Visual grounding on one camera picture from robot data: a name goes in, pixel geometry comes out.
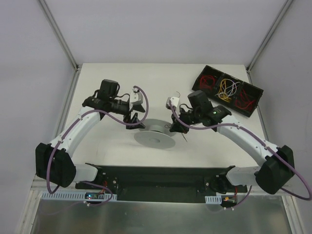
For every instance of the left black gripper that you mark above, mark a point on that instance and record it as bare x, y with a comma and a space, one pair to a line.
133, 116

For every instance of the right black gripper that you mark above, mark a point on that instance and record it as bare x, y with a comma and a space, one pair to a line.
179, 121

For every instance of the grey plastic spool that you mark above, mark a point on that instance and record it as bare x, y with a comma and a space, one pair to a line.
156, 134

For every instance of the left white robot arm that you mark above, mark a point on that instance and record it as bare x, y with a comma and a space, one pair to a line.
54, 160

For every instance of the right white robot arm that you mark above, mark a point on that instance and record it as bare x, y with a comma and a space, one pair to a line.
275, 164

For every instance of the black three-compartment bin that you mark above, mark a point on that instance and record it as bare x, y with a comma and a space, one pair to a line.
228, 90

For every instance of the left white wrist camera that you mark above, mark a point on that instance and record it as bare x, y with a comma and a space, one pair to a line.
136, 98

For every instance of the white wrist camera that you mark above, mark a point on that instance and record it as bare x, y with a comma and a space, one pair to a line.
136, 98
172, 101

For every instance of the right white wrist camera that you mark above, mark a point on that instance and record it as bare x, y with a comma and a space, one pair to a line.
172, 101

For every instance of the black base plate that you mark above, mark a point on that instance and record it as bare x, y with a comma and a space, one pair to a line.
163, 184

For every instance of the right white cable duct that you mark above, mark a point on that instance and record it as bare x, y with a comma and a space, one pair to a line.
217, 199

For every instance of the white cable duct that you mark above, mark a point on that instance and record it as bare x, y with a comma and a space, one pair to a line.
79, 196
217, 199

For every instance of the left white cable duct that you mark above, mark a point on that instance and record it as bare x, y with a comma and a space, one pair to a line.
79, 196

